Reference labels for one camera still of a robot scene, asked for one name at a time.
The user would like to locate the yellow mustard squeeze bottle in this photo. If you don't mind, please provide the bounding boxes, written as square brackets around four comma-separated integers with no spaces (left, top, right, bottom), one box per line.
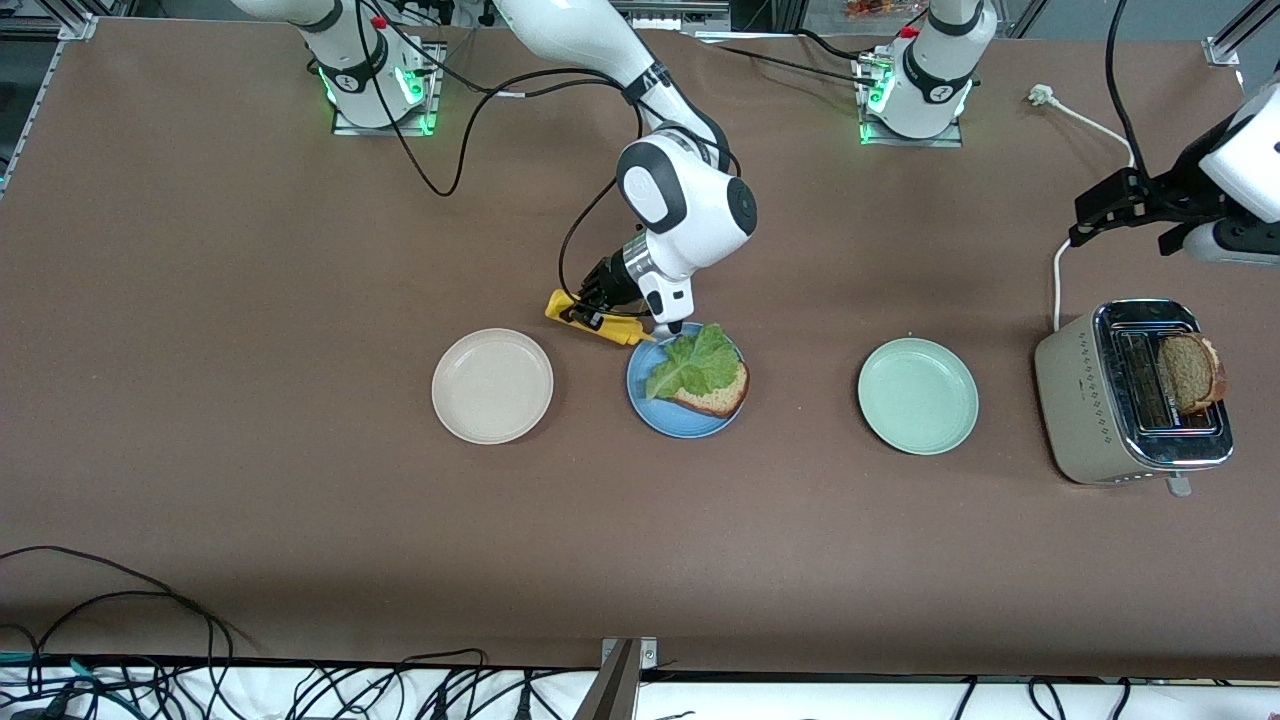
[544,289,658,347]

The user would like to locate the green lettuce leaf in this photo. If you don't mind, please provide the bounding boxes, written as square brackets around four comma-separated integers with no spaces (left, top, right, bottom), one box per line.
[645,322,743,401]

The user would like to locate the brown bread slice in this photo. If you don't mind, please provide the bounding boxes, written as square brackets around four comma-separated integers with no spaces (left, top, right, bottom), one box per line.
[1157,332,1228,416]
[668,358,751,419]

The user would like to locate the blue plate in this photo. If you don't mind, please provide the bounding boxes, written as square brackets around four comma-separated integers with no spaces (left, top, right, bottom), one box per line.
[626,321,749,439]

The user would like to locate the beige plate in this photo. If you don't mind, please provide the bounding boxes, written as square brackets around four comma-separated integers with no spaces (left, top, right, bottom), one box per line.
[431,328,555,446]

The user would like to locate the light green plate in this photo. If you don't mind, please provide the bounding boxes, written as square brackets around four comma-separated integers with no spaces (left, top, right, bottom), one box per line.
[857,337,980,456]

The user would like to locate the beige chrome-topped toaster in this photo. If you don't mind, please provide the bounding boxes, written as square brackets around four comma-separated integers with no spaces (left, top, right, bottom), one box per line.
[1034,298,1235,498]

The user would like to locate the grey metal box device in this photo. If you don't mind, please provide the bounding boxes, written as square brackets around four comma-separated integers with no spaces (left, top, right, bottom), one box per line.
[600,0,733,33]

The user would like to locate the orange packet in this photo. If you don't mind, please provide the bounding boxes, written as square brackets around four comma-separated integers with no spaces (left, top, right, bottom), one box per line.
[843,0,926,23]

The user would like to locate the white toaster power cord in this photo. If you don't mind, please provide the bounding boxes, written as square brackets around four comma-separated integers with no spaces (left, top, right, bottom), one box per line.
[1028,84,1137,333]

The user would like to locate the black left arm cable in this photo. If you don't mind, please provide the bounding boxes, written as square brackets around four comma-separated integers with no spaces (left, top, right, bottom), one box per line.
[1104,0,1147,173]

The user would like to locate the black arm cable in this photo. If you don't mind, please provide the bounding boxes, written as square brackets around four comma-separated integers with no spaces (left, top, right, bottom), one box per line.
[1104,0,1147,173]
[355,0,651,303]

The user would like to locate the aluminium corner bracket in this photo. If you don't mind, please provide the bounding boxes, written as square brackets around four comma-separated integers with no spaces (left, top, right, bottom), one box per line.
[1203,0,1280,68]

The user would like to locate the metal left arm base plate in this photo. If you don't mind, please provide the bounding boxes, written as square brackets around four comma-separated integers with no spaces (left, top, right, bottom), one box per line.
[853,55,967,149]

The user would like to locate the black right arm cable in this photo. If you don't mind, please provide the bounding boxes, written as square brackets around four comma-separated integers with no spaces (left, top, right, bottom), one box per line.
[355,0,651,303]

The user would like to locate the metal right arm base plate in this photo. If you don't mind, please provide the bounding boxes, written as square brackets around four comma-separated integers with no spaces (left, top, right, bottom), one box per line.
[331,42,447,137]

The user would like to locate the thin black table cable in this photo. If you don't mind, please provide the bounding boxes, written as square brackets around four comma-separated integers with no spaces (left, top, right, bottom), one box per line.
[690,30,887,89]

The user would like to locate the aluminium frame post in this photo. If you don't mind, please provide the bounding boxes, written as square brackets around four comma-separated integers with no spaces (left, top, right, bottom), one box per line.
[574,637,659,720]

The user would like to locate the tangled black cables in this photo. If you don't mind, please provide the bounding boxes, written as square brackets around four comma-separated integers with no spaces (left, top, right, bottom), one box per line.
[0,648,601,720]

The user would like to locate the long black looping cable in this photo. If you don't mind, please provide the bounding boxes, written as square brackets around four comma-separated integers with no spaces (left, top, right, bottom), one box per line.
[0,545,263,666]

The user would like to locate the aluminium frame rail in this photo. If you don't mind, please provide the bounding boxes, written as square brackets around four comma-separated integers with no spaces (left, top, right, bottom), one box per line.
[0,0,101,191]

